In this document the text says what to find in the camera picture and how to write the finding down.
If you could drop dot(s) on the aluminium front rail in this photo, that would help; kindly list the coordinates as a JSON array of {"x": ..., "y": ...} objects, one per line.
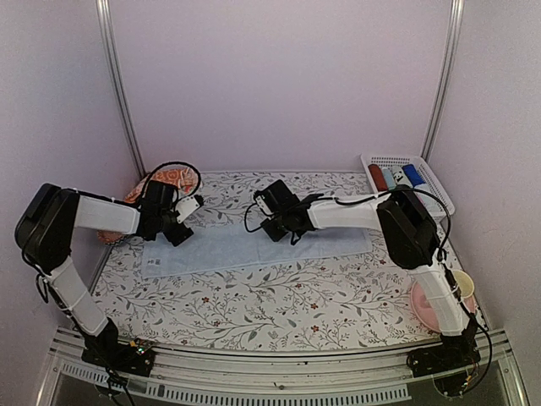
[{"x": 362, "y": 376}]

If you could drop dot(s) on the orange patterned towel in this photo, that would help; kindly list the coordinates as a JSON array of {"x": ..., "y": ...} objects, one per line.
[{"x": 183, "y": 178}]

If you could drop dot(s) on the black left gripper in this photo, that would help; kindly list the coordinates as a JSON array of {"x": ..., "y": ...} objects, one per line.
[{"x": 179, "y": 235}]

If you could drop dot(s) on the light blue rolled towel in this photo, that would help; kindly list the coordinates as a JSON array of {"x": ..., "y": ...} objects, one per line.
[{"x": 390, "y": 181}]

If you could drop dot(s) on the pink saucer plate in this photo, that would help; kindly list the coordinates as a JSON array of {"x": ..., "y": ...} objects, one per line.
[{"x": 424, "y": 312}]

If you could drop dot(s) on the aluminium frame post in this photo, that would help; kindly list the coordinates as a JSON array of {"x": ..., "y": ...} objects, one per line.
[
  {"x": 449, "y": 57},
  {"x": 104, "y": 15}
]

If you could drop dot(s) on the right aluminium frame post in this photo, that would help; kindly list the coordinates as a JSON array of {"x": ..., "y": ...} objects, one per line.
[{"x": 449, "y": 57}]

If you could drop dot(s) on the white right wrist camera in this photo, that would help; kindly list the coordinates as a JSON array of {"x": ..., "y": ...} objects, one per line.
[{"x": 259, "y": 200}]

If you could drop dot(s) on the dark blue rolled towel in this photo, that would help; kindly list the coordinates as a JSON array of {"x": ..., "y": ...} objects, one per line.
[{"x": 413, "y": 174}]

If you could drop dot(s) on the panda print rolled towel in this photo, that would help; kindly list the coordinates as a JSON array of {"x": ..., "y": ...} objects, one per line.
[{"x": 400, "y": 177}]

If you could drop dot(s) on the light blue terry towel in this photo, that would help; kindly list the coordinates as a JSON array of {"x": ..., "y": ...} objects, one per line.
[{"x": 231, "y": 247}]

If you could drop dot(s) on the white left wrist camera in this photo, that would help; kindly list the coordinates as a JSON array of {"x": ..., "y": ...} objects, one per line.
[{"x": 187, "y": 206}]

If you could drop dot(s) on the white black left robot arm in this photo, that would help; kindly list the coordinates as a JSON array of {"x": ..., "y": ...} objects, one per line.
[{"x": 59, "y": 220}]

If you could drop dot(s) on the white perforated plastic basket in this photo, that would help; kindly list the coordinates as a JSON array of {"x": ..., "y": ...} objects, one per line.
[{"x": 432, "y": 184}]

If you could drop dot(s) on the left aluminium frame post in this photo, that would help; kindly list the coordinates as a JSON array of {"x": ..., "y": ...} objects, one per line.
[{"x": 104, "y": 15}]

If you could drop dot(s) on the floral table cover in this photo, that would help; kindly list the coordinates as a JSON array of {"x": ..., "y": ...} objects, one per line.
[{"x": 329, "y": 303}]

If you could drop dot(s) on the cream ceramic mug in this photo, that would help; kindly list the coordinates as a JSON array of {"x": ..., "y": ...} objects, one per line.
[{"x": 466, "y": 286}]

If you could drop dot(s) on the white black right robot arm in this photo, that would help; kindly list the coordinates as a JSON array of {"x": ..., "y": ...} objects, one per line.
[{"x": 412, "y": 243}]

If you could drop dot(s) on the dark red rolled towel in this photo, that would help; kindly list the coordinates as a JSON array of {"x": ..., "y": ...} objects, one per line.
[{"x": 377, "y": 177}]

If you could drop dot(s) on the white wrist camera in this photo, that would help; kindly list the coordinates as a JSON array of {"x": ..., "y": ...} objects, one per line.
[
  {"x": 187, "y": 206},
  {"x": 259, "y": 200}
]

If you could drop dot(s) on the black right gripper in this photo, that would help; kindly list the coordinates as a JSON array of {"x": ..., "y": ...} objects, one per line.
[{"x": 275, "y": 233}]

